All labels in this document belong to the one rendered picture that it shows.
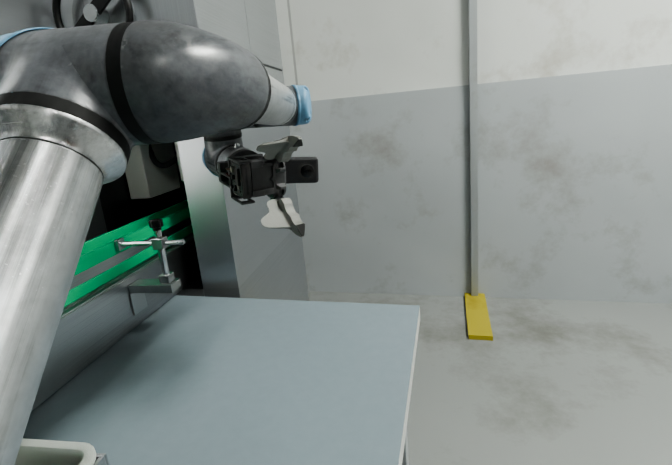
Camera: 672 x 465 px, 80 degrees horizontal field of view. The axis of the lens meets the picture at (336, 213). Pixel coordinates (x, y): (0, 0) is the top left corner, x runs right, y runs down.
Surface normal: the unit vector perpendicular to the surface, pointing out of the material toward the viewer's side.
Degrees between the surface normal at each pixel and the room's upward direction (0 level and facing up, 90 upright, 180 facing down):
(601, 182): 90
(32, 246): 69
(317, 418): 0
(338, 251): 90
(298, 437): 0
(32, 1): 90
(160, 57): 74
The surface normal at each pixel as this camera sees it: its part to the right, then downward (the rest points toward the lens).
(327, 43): -0.26, 0.26
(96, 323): 0.98, -0.04
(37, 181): 0.57, -0.40
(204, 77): 0.67, 0.15
